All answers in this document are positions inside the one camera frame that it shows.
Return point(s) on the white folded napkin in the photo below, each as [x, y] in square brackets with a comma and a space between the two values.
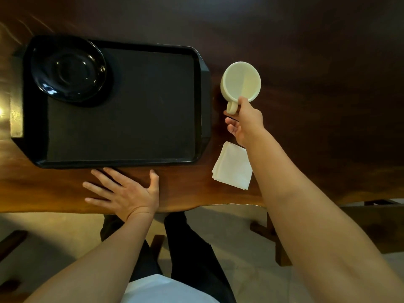
[233, 167]

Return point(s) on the white shirt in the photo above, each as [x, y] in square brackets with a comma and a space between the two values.
[164, 291]

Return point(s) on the black trousers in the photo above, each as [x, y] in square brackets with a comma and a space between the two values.
[192, 249]

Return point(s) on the person's right thumb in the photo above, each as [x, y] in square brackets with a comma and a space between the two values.
[245, 105]

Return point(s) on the dark wooden bench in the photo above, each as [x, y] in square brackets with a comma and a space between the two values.
[378, 224]

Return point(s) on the person's left little finger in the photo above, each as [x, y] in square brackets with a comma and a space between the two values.
[97, 202]

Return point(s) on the person's left thumb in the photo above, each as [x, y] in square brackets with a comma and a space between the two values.
[154, 181]

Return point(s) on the person's right forearm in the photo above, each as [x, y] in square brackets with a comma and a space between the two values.
[309, 224]

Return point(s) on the black plastic tray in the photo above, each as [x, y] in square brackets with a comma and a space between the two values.
[126, 116]

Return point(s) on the person's left hand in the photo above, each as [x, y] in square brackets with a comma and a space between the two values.
[132, 198]

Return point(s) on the black glossy saucer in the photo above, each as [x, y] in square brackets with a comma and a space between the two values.
[68, 69]

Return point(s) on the person's left forearm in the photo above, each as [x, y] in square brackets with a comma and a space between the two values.
[101, 261]

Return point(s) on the person's right hand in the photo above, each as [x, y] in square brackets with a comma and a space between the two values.
[249, 124]

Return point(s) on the dark wooden chair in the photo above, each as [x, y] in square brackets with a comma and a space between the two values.
[11, 242]

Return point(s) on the white ceramic cup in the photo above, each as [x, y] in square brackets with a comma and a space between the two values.
[241, 81]

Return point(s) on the person's left middle finger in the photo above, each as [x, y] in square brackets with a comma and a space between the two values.
[104, 179]

